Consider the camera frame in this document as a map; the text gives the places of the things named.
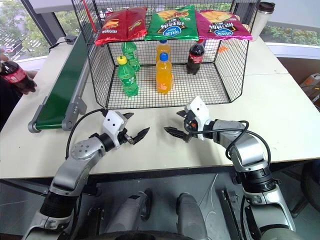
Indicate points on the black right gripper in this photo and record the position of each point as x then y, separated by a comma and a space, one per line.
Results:
190, 123

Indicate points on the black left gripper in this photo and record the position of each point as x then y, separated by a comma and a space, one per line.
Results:
123, 137

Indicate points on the cola bottle red label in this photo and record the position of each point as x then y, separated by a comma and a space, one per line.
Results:
13, 75
195, 58

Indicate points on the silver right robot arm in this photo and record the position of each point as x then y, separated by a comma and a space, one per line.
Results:
247, 147

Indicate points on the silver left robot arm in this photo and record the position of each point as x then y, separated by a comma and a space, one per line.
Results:
80, 152

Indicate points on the green conveyor belt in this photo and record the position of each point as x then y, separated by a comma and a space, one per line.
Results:
62, 82

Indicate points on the person's hand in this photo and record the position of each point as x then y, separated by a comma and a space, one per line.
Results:
31, 74

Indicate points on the green soda bottle yellow cap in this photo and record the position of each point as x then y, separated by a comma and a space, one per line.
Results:
128, 80

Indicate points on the orange soda bottle blue cap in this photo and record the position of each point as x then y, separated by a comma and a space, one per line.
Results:
162, 47
163, 75

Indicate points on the small orange object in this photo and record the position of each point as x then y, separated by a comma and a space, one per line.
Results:
222, 49

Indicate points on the grey left robot leg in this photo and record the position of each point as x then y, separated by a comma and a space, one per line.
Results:
130, 212

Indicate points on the grey robot leg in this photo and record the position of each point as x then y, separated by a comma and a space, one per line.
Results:
191, 215
130, 212

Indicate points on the grey right robot leg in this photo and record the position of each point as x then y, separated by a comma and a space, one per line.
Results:
191, 215

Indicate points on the green chip bag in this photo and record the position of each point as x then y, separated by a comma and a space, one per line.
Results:
172, 25

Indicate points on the red chip bag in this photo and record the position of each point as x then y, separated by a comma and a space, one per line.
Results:
120, 25

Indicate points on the pink chip bag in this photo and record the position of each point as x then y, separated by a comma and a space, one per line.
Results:
222, 26

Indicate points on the grey power adapter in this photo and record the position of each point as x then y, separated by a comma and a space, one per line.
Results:
70, 39

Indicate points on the red pole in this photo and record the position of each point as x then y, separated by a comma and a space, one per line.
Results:
90, 17

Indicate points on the white thermos cup black lid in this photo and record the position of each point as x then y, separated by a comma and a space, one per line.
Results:
262, 22

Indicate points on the black round object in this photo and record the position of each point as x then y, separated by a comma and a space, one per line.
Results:
312, 185

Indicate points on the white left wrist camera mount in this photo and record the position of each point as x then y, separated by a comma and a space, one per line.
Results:
113, 123

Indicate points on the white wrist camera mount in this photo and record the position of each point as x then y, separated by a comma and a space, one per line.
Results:
200, 110
113, 123

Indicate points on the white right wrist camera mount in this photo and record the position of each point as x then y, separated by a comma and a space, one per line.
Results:
200, 110

